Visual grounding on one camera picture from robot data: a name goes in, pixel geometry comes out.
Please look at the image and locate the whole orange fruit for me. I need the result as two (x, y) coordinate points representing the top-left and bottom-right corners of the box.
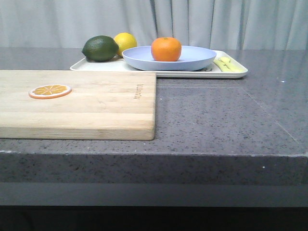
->
(151, 37), (182, 62)

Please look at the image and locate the yellow lemon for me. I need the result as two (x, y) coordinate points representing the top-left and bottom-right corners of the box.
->
(114, 32), (137, 57)

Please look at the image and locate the green lime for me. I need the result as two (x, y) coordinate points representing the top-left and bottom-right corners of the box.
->
(82, 35), (119, 62)

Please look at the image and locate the cream white tray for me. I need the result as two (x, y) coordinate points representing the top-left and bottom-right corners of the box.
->
(70, 50), (248, 79)

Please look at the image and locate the orange slice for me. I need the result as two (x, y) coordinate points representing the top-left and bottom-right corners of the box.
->
(28, 84), (72, 99)

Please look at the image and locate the wooden cutting board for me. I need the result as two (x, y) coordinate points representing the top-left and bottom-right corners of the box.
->
(0, 70), (156, 141)

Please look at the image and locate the grey curtain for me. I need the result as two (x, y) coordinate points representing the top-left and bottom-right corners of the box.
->
(0, 0), (308, 50)

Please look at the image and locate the light blue plate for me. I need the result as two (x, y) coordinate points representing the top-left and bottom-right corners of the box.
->
(122, 46), (217, 71)

